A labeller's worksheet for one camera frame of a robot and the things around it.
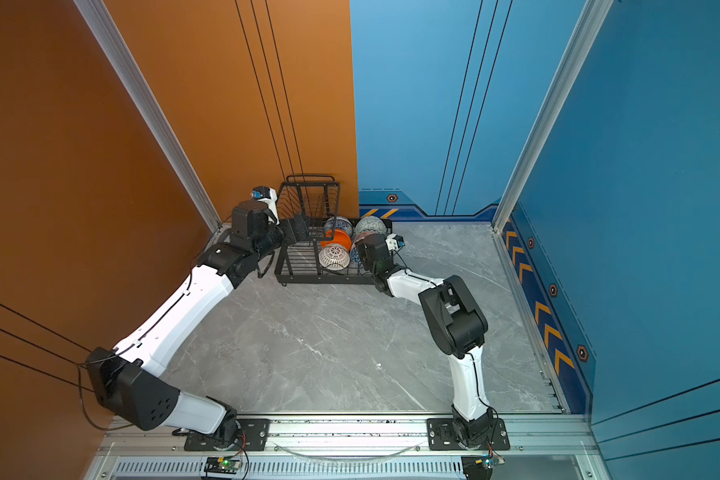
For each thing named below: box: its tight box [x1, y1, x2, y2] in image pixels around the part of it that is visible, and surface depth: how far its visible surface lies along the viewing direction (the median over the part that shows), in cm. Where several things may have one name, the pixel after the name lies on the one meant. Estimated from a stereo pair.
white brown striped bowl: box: [318, 243, 351, 271], surface depth 107 cm
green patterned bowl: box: [355, 216, 387, 235], surface depth 114 cm
